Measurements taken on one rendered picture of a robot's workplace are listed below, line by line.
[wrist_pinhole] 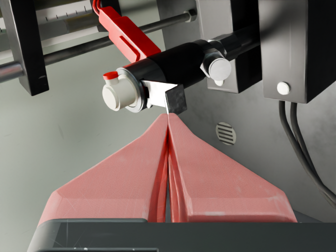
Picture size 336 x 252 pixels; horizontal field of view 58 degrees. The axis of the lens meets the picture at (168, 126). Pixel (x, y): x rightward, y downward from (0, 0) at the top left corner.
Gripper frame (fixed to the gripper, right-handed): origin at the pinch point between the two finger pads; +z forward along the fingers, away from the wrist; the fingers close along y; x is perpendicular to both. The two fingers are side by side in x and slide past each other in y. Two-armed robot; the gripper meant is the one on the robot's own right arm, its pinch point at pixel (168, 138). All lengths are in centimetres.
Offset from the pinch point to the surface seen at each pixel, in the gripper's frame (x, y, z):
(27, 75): 6.6, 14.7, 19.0
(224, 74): 0.6, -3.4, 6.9
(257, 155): 25.2, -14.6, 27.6
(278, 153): 22.8, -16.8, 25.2
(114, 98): 0.9, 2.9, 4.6
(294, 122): 6.3, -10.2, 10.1
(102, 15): -1.6, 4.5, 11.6
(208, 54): -0.1, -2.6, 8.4
